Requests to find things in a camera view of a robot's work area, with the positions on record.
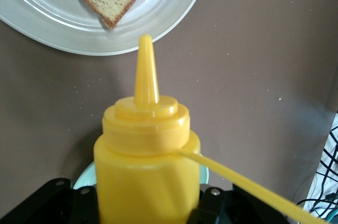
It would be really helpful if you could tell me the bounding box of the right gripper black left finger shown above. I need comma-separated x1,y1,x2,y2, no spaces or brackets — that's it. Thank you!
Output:
0,178,101,224

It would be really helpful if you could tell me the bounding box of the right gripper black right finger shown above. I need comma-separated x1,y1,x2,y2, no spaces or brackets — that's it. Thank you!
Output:
187,183,288,224

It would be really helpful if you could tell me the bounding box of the yellow mustard squeeze bottle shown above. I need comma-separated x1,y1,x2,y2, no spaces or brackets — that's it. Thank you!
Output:
93,33,328,224

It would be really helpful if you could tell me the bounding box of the mint green plate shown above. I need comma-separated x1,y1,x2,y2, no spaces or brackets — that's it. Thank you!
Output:
73,160,211,192

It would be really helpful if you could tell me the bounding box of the beige plate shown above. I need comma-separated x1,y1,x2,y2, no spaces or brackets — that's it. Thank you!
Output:
0,0,211,56

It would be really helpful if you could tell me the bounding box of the black floor cable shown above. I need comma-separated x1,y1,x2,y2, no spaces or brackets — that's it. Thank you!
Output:
294,113,338,213

